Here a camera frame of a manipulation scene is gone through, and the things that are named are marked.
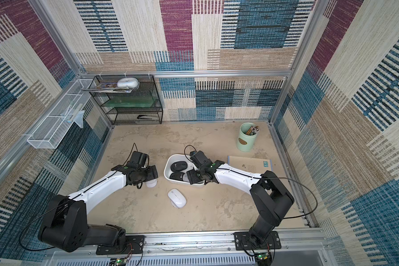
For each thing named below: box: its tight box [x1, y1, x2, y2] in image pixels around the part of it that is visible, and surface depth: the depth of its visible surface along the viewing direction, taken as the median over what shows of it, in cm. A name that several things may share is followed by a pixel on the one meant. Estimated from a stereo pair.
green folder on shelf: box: [104, 95, 156, 109], surface depth 107 cm
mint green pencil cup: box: [236, 121, 258, 153], surface depth 99 cm
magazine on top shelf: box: [80, 78, 140, 94], surface depth 91 cm
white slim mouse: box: [167, 188, 187, 209], surface depth 87 cm
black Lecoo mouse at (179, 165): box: [170, 161, 188, 172], surface depth 98 cm
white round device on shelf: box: [116, 77, 140, 90], surface depth 91 cm
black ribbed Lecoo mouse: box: [169, 171, 185, 182], surface depth 93 cm
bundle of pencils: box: [246, 124, 260, 136], surface depth 96 cm
